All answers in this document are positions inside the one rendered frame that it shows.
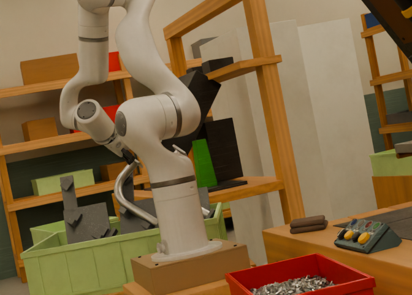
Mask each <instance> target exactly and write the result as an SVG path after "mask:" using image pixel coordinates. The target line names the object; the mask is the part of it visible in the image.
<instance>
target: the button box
mask: <svg viewBox="0 0 412 295"><path fill-rule="evenodd" d="M355 219H357V218H354V219H352V221H353V220H355ZM352 221H351V222H352ZM360 221H362V220H360V219H357V221H356V223H355V224H354V225H351V222H350V224H349V225H347V227H346V228H345V229H346V230H347V232H348V231H353V233H355V232H360V233H361V234H363V233H365V232H367V233H369V234H370V237H369V239H368V240H367V241H366V242H365V243H362V244H360V243H359V242H358V240H357V241H355V242H354V241H352V239H351V238H350V239H348V240H346V239H345V238H344V237H343V238H341V239H339V238H337V239H336V240H335V241H334V244H335V245H336V246H337V247H340V248H344V249H347V250H352V251H357V252H360V253H365V254H370V253H375V252H378V251H382V250H387V249H390V248H394V247H398V246H399V245H400V244H401V242H402V240H401V238H400V237H399V236H398V235H397V234H396V233H395V232H394V231H393V230H392V229H391V228H390V227H389V226H388V225H387V224H386V223H381V222H376V221H372V223H371V225H370V226H369V227H367V228H365V225H366V224H367V223H368V222H369V221H368V220H364V223H363V224H362V225H361V226H357V225H358V224H359V222H360ZM376 223H380V225H379V226H378V227H377V228H376V229H373V226H374V225H375V224H376Z"/></svg>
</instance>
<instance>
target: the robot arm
mask: <svg viewBox="0 0 412 295"><path fill-rule="evenodd" d="M77 1H78V50H79V71H78V73H77V74H76V75H75V76H74V77H73V78H72V79H70V80H69V81H68V82H67V83H66V85H65V86H64V88H63V90H62V92H61V96H60V102H59V113H60V120H61V124H62V125H63V126H64V127H65V128H67V129H73V130H77V131H82V132H85V133H87V134H89V135H90V136H91V138H92V139H93V140H94V141H95V142H96V143H97V144H101V145H104V146H106V147H107V148H108V150H109V151H112V152H114V153H115V154H116V155H118V156H119V157H123V158H124V159H125V161H126V162H127V163H128V164H129V165H130V164H131V163H133V162H134V160H135V157H134V156H133V154H132V153H131V152H129V151H128V150H129V149H131V150H132V151H133V152H134V153H135V154H136V155H137V156H138V157H139V158H140V159H141V160H142V161H143V163H144V165H145V167H146V168H147V172H148V176H149V179H150V185H151V191H152V195H153V200H154V206H155V210H156V216H157V219H158V225H159V231H160V235H161V241H162V242H161V243H157V246H156V248H157V251H158V253H155V254H154V255H152V256H151V260H152V261H153V262H169V261H178V260H182V259H188V258H193V257H196V256H201V255H205V254H208V253H211V252H214V251H216V250H219V249H220V248H222V247H223V244H222V242H220V241H208V238H207V232H206V228H205V223H204V217H203V213H202V207H201V204H200V197H199V192H198V188H197V182H196V176H195V173H194V168H193V164H192V162H191V160H190V159H189V158H188V157H187V156H185V155H182V154H179V153H174V152H171V151H169V150H168V149H166V148H165V147H164V146H163V145H162V143H161V141H160V140H166V139H172V138H176V137H182V136H186V135H188V134H190V133H192V132H194V131H195V130H196V128H197V127H198V125H199V123H200V117H201V112H200V107H199V104H198V102H197V100H196V98H195V97H194V95H193V94H192V92H190V90H189V89H188V88H187V87H186V86H185V85H184V84H183V83H182V82H181V81H180V80H179V79H178V78H177V77H176V76H175V75H174V74H173V73H172V72H171V71H170V69H169V68H168V67H167V66H166V65H165V64H164V62H163V61H162V59H161V57H160V55H159V53H158V50H157V48H156V44H155V42H154V39H153V36H152V33H151V30H150V25H149V16H150V12H151V8H152V7H153V4H154V3H155V0H77ZM118 6H121V7H124V8H125V9H126V11H127V14H126V16H125V17H124V18H123V19H122V20H121V22H120V23H119V25H118V26H117V28H116V31H115V42H116V46H117V48H118V51H119V54H120V57H121V60H122V62H123V64H124V66H125V68H126V70H127V71H128V72H129V73H130V75H131V76H132V77H133V78H134V79H136V80H137V81H138V82H140V83H141V84H143V85H145V86H146V87H148V88H149V89H150V90H151V91H152V92H154V94H155V95H152V96H144V97H139V98H134V99H130V100H127V101H125V102H124V103H122V105H120V106H119V108H118V110H117V111H116V115H115V124H114V122H113V121H112V120H111V119H110V117H109V116H108V115H107V114H106V112H105V111H104V109H103V108H102V107H101V106H100V105H99V103H98V102H97V101H95V100H93V99H86V100H84V101H82V102H80V103H79V104H78V94H79V92H80V90H81V89H82V88H83V87H84V86H89V85H97V84H101V83H104V82H105V81H106V80H107V78H108V75H109V9H110V7H118ZM124 154H125V155H126V156H127V157H125V156H124Z"/></svg>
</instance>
